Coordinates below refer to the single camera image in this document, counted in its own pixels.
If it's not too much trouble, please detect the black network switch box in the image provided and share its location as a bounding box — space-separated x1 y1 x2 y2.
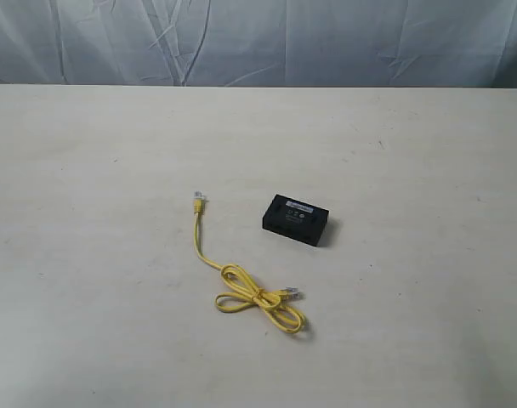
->
262 194 329 247

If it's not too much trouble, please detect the yellow ethernet cable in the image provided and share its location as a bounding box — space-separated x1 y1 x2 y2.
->
190 190 310 337

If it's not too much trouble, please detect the grey backdrop curtain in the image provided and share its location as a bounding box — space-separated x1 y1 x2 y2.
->
0 1 517 88

